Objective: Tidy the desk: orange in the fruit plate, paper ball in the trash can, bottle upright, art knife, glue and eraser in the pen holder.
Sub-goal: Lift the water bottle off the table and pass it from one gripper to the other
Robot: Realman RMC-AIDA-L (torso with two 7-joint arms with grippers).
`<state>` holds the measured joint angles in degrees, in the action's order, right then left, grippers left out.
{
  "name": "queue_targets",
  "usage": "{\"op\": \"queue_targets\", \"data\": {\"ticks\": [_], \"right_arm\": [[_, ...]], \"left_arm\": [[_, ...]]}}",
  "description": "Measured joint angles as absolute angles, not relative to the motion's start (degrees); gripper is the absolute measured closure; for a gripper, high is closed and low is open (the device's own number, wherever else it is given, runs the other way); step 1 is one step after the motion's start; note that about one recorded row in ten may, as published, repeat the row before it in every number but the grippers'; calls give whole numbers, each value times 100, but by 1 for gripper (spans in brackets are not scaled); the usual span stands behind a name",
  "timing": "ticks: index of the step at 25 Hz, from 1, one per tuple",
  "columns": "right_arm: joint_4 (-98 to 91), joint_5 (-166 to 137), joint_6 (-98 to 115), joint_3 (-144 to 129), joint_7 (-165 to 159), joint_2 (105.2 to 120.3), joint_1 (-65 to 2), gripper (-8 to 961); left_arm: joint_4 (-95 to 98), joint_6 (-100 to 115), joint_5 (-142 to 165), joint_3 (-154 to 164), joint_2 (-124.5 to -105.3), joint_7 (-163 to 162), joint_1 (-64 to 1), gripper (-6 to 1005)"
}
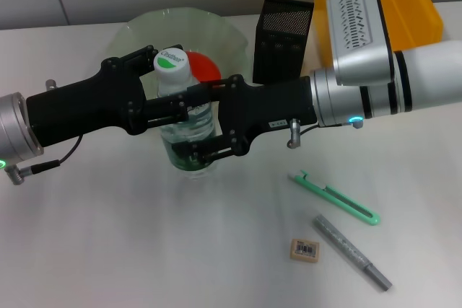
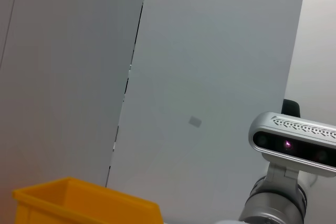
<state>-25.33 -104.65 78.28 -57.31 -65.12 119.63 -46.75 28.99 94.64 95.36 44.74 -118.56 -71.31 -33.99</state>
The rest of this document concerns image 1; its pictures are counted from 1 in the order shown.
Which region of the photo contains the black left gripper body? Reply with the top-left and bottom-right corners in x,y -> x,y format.
25,56 -> 146,149

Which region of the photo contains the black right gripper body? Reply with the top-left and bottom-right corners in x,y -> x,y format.
218,74 -> 318,157

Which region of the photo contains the clear green-label water bottle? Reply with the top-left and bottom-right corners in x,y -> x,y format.
153,46 -> 221,180

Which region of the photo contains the mint green utility knife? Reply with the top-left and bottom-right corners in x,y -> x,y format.
287,169 -> 382,226

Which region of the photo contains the green glass fruit plate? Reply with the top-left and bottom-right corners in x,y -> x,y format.
104,6 -> 250,87

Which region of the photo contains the black mesh pen holder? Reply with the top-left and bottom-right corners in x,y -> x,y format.
251,0 -> 315,85

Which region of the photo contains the beige eraser with barcode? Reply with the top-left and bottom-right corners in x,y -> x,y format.
289,237 -> 321,264

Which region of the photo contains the grey marker pen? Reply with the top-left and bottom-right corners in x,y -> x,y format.
312,214 -> 393,291

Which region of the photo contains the yellow plastic bin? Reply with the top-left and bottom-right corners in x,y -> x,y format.
312,0 -> 444,71

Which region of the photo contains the grey right arm cable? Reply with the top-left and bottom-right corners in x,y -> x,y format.
287,116 -> 364,150

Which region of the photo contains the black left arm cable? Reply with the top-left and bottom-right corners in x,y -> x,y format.
5,134 -> 82,186

